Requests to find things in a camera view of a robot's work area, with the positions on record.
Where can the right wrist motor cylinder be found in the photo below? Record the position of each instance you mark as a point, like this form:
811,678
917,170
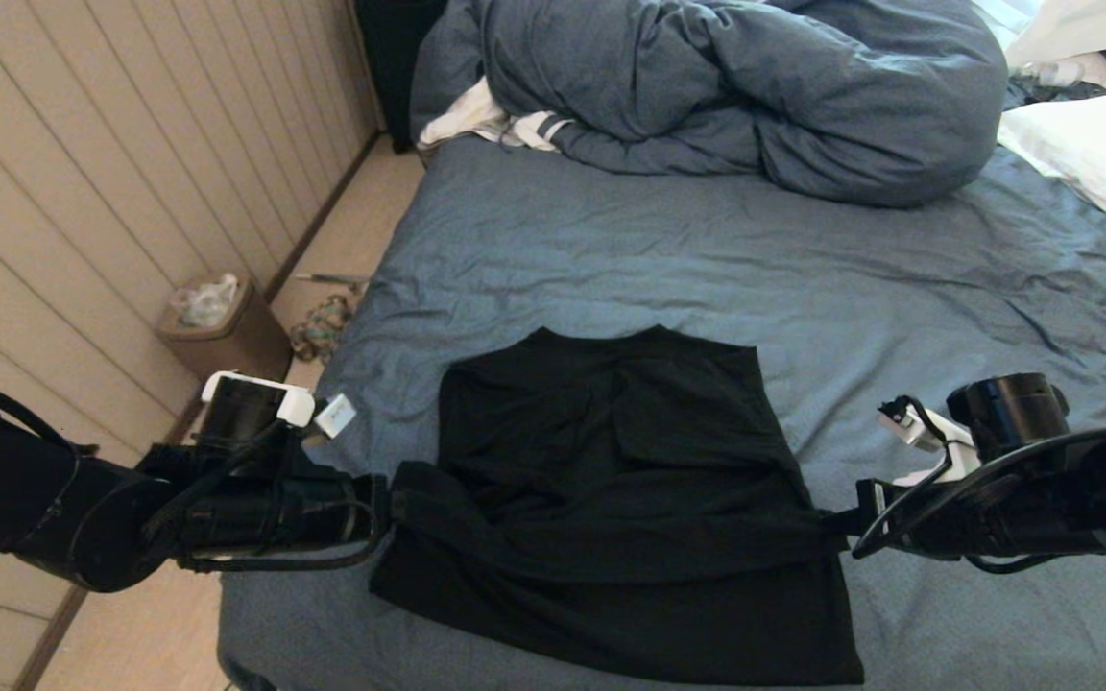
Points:
1009,413

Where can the white blanket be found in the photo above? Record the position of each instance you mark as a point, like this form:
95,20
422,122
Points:
1091,24

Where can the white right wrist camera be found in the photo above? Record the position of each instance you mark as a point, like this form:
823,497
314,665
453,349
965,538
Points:
927,432

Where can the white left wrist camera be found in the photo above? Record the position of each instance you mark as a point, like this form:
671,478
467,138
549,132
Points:
335,416

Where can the black t-shirt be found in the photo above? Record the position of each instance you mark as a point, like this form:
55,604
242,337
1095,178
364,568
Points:
630,518

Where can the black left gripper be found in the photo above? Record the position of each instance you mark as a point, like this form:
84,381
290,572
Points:
275,513

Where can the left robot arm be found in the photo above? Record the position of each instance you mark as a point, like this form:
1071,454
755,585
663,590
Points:
25,504

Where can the wrist motor cylinder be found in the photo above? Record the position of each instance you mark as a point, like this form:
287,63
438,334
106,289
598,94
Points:
251,408
1009,413

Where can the clear plastic bin liner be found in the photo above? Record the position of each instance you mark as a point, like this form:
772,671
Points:
203,299

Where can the dark grey crumpled cloth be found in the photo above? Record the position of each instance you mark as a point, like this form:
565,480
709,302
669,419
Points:
1043,93

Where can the blue crumpled duvet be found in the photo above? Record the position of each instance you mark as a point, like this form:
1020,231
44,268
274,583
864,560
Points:
755,86

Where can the thin grey stick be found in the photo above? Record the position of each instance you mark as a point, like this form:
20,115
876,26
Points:
323,278

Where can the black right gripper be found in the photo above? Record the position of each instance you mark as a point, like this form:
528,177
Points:
956,518

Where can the white striped cloth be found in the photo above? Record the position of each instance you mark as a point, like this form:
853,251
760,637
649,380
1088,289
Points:
462,115

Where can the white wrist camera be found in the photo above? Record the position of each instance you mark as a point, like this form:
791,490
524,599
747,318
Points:
927,432
335,416

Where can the left wrist motor cylinder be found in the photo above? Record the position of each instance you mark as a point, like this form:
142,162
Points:
251,408

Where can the blue bed sheet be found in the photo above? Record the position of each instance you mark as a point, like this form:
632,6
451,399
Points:
803,288

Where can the white pillow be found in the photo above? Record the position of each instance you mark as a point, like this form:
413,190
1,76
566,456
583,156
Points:
1100,154

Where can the brown trash bin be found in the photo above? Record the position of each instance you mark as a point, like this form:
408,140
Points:
236,345

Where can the black nightstand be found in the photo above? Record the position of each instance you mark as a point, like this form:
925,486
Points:
385,58

